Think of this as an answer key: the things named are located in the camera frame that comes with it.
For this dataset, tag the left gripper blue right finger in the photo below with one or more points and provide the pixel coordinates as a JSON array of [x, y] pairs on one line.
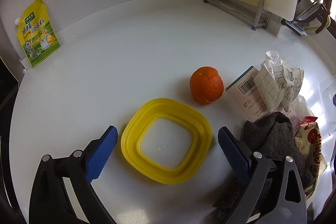
[[236, 152]]

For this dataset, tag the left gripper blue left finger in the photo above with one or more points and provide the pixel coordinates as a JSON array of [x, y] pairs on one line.
[[98, 152]]

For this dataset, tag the dark grey rag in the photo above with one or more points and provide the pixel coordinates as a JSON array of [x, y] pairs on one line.
[[272, 135]]

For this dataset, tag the orange peel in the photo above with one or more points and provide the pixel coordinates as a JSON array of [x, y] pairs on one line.
[[206, 85]]

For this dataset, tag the printed paper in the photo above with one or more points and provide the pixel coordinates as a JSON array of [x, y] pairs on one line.
[[278, 83]]

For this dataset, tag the red white snack wrapper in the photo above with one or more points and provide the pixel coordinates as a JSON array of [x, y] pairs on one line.
[[308, 140]]

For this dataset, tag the clear plastic cup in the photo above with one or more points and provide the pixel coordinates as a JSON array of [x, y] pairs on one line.
[[327, 91]]

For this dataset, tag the steel cutting board rack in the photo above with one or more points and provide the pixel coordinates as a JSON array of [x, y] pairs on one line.
[[254, 16]]

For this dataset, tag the yellow seasoning pouch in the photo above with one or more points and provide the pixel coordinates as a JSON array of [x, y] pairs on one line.
[[35, 33]]

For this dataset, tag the steel pot lid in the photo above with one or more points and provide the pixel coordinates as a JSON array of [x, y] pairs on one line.
[[307, 10]]

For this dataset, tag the black dish rack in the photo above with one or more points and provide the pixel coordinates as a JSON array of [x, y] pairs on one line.
[[318, 24]]

